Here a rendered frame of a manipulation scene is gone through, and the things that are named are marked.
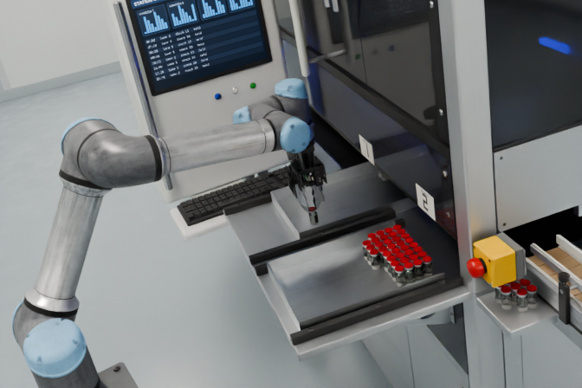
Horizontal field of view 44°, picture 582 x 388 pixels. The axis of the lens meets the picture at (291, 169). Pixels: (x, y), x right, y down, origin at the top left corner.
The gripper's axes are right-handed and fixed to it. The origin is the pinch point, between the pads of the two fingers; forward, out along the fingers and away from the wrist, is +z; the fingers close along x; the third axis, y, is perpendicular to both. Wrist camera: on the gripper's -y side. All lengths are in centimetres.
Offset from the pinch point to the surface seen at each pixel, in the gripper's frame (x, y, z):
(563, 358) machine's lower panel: 42, 48, 34
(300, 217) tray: -2.2, -4.6, 5.7
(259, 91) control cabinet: 4, -54, -14
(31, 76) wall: -106, -508, 79
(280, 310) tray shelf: -19.3, 30.9, 5.7
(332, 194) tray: 9.7, -11.7, 5.7
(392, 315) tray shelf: 1.7, 45.3, 5.8
